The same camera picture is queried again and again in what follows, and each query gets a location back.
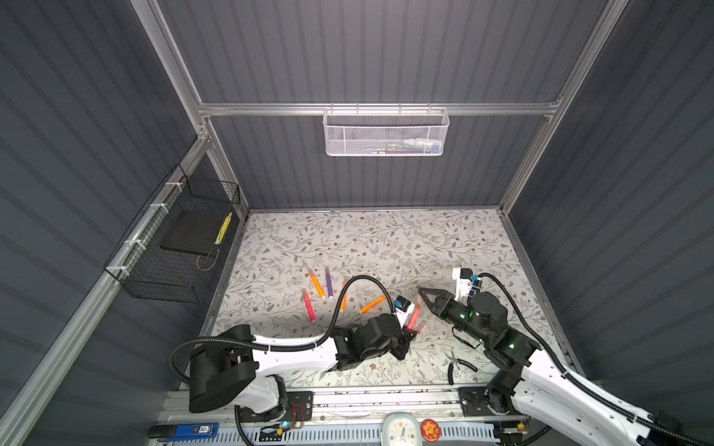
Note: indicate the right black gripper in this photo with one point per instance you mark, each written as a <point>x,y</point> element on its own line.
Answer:
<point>441,304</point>

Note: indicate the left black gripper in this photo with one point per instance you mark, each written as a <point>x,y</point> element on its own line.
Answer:
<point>403,342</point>

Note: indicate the orange marker pen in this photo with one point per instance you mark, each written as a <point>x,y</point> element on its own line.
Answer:
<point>344,296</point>
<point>318,288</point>
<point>373,304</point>

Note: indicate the purple marker pen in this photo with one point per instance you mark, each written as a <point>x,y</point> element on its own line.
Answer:
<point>328,282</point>

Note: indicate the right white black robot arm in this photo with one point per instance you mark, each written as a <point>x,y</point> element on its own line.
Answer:
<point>532,382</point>

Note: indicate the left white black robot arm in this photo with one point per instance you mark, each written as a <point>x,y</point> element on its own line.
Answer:
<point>239,368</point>

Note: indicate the yellow highlighter pen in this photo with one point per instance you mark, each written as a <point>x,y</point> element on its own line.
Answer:
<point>225,225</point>

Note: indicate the white analog clock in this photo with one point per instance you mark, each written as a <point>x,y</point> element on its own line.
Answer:
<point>400,429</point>

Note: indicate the red round badge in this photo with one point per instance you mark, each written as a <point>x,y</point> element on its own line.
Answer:
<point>430,430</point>

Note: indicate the floral patterned table mat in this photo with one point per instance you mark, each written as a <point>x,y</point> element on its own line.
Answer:
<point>393,252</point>

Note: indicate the items in white basket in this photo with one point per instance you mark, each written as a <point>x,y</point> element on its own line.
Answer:
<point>405,146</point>

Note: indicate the black pad in basket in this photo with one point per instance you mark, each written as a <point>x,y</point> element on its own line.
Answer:
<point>192,233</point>

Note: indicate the blue black tool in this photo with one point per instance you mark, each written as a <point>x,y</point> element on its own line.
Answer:
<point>183,433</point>

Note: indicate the black handled pliers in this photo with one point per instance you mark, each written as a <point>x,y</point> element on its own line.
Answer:
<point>456,363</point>

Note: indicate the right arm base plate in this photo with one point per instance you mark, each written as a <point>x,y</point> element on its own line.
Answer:
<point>475,401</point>

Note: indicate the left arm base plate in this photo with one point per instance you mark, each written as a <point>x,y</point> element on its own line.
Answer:
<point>295,407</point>

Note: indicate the white wire mesh basket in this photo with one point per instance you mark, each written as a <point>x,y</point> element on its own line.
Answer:
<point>347,131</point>

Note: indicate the black wire basket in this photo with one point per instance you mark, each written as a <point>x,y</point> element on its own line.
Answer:
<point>146,271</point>

